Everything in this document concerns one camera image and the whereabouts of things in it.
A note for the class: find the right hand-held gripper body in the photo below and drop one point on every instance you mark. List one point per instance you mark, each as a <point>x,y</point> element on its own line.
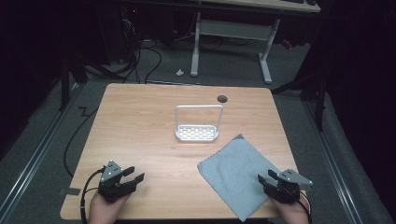
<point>288,186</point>

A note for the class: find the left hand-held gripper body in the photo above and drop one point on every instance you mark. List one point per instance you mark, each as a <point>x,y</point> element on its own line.
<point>111,183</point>

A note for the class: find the grey cloth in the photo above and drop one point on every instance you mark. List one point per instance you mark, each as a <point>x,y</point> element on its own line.
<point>233,174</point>

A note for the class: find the person's right hand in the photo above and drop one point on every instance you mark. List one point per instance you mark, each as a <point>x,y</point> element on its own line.
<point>294,213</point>

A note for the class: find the person's left hand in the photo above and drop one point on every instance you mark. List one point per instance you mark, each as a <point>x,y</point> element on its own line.
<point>102,211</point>

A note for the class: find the grey tape strip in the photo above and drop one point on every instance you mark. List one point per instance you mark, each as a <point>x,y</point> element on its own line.
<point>71,191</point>

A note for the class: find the black table grommet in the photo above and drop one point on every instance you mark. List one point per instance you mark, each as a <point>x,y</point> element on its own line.
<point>222,99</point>

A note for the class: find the black metal stand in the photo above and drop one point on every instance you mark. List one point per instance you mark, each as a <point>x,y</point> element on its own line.
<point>64,84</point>
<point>319,93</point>

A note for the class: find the crumpled white paper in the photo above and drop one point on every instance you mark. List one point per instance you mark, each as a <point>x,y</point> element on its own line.
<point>180,72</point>

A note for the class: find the dark computer tower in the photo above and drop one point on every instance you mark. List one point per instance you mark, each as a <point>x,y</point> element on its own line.
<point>129,31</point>

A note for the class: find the white-legged desk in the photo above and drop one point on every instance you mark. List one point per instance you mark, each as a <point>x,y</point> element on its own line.
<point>233,30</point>

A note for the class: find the metal floor rail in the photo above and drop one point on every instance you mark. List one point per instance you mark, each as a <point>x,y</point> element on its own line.
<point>333,165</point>
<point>34,158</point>

